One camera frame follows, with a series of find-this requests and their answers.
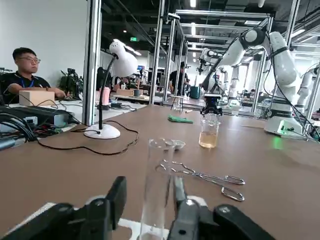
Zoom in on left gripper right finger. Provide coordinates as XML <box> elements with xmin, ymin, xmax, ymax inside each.
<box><xmin>166</xmin><ymin>176</ymin><xmax>276</xmax><ymax>240</ymax></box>

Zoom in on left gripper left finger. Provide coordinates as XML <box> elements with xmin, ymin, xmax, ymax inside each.
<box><xmin>0</xmin><ymin>176</ymin><xmax>128</xmax><ymax>240</ymax></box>

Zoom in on clear glass test tube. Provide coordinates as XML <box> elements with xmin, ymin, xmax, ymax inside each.
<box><xmin>139</xmin><ymin>138</ymin><xmax>175</xmax><ymax>240</ymax></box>

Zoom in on dark green bin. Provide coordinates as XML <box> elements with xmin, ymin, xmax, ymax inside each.
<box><xmin>189</xmin><ymin>86</ymin><xmax>201</xmax><ymax>99</ymax></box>

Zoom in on folded green cloth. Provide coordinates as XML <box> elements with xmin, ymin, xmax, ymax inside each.
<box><xmin>167</xmin><ymin>114</ymin><xmax>194</xmax><ymax>124</ymax></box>

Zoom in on glass beaker with amber liquid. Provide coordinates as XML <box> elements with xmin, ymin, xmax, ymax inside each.
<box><xmin>198</xmin><ymin>118</ymin><xmax>221</xmax><ymax>149</ymax></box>

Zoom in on white test tube rack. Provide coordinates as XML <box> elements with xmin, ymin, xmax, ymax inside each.
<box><xmin>32</xmin><ymin>201</ymin><xmax>171</xmax><ymax>240</ymax></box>

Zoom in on standing person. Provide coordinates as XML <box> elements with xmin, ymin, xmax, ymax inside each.
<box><xmin>169</xmin><ymin>61</ymin><xmax>190</xmax><ymax>97</ymax></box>

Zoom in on small white porcelain dish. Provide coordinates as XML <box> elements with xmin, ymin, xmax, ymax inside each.
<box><xmin>163</xmin><ymin>139</ymin><xmax>186</xmax><ymax>152</ymax></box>

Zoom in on metal crucible tongs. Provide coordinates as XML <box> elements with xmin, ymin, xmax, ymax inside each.
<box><xmin>155</xmin><ymin>159</ymin><xmax>246</xmax><ymax>202</ymax></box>

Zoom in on white desk lamp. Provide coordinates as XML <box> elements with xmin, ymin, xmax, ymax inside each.
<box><xmin>83</xmin><ymin>38</ymin><xmax>139</xmax><ymax>140</ymax></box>

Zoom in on pink cup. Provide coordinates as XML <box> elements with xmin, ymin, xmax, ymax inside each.
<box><xmin>99</xmin><ymin>86</ymin><xmax>111</xmax><ymax>106</ymax></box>

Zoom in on black power supply unit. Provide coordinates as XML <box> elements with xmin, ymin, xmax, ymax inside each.
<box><xmin>0</xmin><ymin>106</ymin><xmax>74</xmax><ymax>129</ymax></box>

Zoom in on wooden box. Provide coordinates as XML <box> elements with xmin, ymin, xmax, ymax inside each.
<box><xmin>19</xmin><ymin>90</ymin><xmax>55</xmax><ymax>107</ymax></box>

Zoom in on green potted plant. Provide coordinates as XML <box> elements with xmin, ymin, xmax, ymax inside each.
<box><xmin>59</xmin><ymin>67</ymin><xmax>85</xmax><ymax>98</ymax></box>

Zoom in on seated person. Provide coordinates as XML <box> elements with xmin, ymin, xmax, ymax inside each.
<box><xmin>0</xmin><ymin>47</ymin><xmax>66</xmax><ymax>105</ymax></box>

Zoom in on wire gauze on tripod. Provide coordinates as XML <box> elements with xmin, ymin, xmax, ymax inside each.
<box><xmin>170</xmin><ymin>94</ymin><xmax>185</xmax><ymax>113</ymax></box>

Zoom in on black lamp cable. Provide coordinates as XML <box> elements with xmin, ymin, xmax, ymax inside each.
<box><xmin>37</xmin><ymin>120</ymin><xmax>140</xmax><ymax>156</ymax></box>

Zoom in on tangled black cables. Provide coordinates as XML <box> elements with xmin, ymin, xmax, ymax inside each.
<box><xmin>0</xmin><ymin>112</ymin><xmax>63</xmax><ymax>146</ymax></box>

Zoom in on aluminium frame post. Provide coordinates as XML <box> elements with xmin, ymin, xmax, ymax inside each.
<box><xmin>82</xmin><ymin>0</ymin><xmax>102</xmax><ymax>126</ymax></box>

